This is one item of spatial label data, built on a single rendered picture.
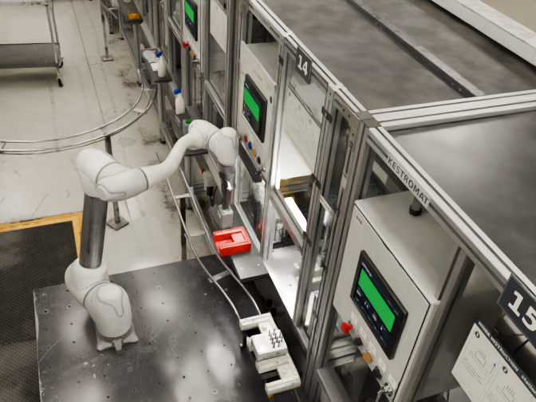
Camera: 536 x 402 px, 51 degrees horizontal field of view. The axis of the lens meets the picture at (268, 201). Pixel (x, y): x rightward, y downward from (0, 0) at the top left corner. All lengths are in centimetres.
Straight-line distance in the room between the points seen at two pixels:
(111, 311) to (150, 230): 178
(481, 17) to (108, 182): 156
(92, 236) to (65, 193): 218
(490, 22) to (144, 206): 295
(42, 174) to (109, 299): 255
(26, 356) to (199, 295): 120
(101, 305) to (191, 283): 57
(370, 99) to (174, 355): 147
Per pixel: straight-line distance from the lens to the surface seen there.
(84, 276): 264
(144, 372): 261
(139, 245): 414
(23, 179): 492
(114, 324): 259
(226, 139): 252
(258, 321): 251
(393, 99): 181
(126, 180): 225
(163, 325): 275
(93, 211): 246
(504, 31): 233
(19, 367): 359
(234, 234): 278
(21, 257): 420
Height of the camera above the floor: 282
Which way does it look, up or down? 39 degrees down
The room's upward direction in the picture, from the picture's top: 5 degrees clockwise
